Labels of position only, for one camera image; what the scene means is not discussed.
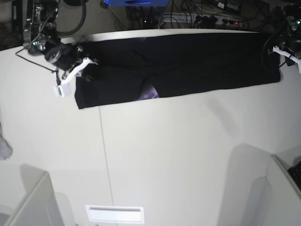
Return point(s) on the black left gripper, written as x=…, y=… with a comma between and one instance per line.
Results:
x=290, y=48

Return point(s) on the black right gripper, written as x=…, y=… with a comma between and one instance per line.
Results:
x=67, y=58

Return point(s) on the black T-shirt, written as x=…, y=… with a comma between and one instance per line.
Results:
x=176, y=65

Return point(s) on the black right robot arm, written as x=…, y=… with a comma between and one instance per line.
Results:
x=41, y=38

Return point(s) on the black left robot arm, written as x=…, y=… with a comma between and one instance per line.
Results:
x=286, y=37

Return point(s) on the blue box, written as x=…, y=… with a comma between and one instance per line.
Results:
x=133, y=3

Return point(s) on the white power strip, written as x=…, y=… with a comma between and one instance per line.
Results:
x=191, y=19

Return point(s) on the black keyboard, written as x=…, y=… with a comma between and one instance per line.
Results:
x=295, y=173

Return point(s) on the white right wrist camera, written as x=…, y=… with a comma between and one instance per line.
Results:
x=63, y=87

